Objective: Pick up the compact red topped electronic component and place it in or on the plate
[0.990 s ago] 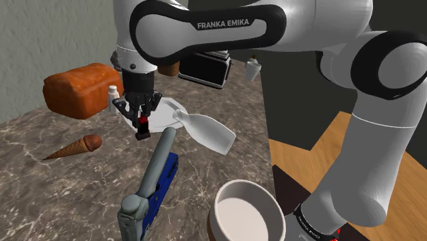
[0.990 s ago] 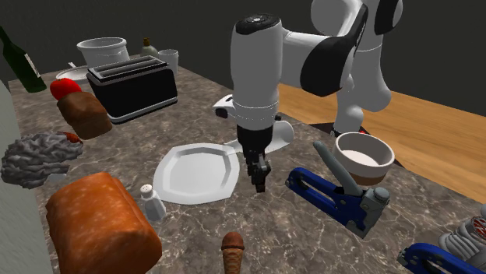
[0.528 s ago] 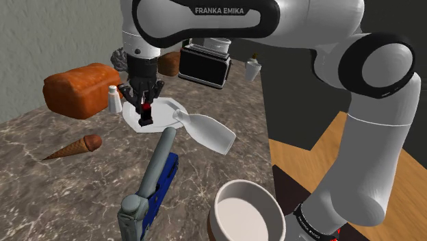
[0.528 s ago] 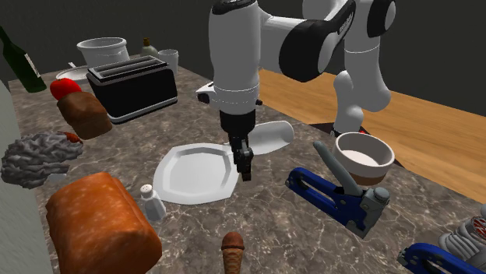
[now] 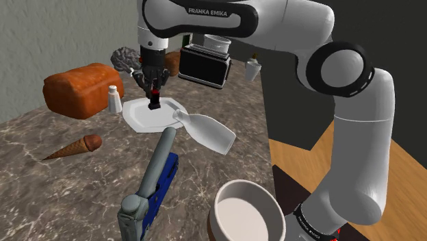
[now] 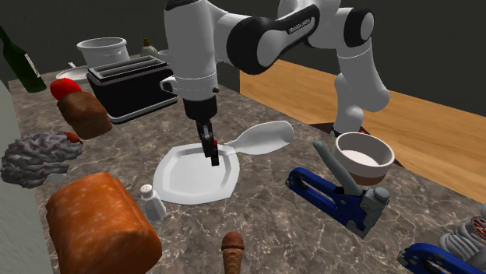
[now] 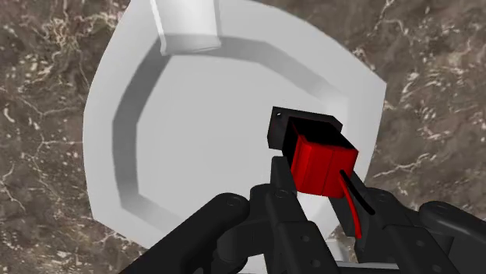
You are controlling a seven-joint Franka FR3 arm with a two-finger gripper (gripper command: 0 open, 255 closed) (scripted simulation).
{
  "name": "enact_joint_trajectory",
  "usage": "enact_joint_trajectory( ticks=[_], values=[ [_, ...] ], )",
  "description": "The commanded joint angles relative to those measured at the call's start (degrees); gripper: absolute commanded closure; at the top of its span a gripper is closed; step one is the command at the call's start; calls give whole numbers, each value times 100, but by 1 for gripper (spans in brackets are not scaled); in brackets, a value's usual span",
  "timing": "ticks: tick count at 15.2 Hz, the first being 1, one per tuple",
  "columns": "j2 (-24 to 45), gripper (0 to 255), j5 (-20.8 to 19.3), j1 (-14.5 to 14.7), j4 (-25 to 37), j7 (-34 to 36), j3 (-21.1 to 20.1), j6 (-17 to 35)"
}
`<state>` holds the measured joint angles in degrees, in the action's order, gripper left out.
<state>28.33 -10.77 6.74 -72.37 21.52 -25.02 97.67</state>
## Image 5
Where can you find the white cup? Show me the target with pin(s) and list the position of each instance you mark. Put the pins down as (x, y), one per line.
(252, 70)

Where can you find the white bowl with brown outside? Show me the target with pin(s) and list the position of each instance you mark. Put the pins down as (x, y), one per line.
(243, 217)

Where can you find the black toaster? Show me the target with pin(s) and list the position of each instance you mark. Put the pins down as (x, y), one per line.
(202, 68)

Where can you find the grey brain figure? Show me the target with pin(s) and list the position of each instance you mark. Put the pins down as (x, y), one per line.
(125, 59)

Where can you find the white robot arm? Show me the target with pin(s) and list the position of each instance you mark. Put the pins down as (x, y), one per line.
(360, 140)

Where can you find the brown ice cream cone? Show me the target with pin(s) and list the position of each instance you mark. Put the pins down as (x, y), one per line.
(75, 148)

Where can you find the white salt shaker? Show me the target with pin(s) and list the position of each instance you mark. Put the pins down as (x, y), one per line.
(114, 101)

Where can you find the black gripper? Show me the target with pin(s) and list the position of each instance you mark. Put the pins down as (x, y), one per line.
(152, 58)

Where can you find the small white bottle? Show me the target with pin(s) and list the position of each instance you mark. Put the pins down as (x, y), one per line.
(253, 58)

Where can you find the small black and red bottle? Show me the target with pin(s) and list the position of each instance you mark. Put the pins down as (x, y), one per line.
(154, 102)

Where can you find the white plate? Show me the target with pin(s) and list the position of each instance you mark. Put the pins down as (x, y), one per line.
(143, 118)

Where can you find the white round pot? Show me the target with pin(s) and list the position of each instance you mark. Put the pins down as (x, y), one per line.
(217, 43)

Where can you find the blue and grey staple gun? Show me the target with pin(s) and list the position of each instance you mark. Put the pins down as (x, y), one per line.
(156, 173)

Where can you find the small brown bread loaf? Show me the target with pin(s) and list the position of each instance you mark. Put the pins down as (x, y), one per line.
(172, 63)

